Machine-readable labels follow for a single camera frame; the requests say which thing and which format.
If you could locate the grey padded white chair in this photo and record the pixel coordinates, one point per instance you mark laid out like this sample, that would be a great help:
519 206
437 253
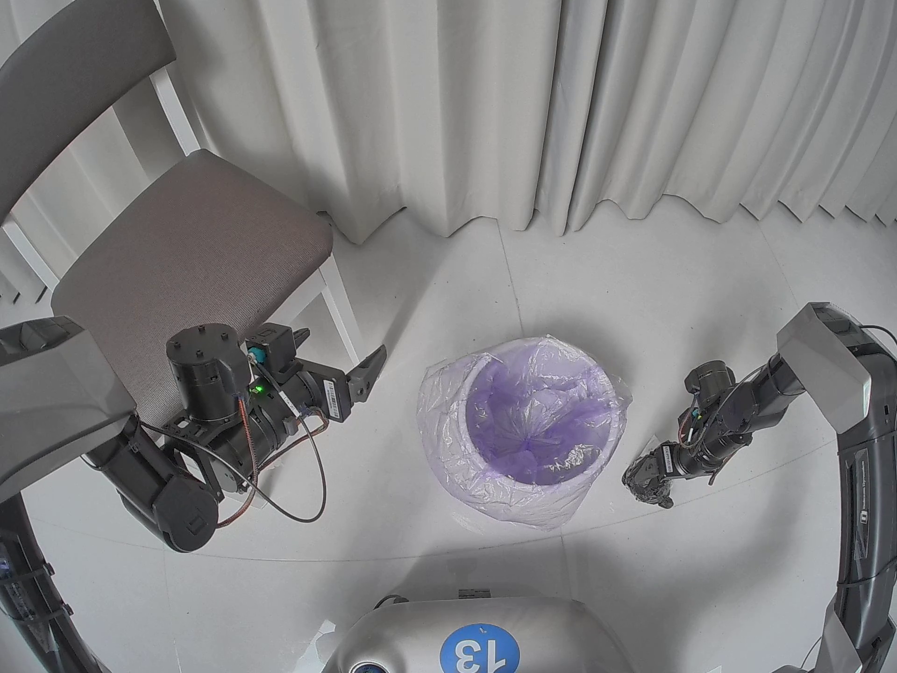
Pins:
196 249

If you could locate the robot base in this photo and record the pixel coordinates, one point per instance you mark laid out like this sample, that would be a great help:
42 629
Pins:
406 642

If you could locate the purple plastic bag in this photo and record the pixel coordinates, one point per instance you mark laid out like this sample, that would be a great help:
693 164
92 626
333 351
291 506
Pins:
532 411

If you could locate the white trash bin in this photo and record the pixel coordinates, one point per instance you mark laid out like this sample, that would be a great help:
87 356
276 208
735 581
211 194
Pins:
464 411

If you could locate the black plastic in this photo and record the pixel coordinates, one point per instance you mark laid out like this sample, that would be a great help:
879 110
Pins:
645 488

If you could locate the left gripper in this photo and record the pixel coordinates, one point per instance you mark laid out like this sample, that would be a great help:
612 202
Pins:
329 393

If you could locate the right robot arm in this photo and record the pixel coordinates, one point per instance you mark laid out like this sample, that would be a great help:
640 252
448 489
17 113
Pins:
827 362

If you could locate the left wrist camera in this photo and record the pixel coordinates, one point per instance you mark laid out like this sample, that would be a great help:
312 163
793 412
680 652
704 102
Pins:
277 348

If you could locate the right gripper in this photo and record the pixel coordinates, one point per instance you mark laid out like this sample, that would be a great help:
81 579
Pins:
690 461

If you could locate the white curtain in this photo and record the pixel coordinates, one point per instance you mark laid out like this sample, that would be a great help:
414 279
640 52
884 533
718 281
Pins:
350 95
701 81

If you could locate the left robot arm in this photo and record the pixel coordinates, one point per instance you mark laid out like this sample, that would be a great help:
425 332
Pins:
56 404

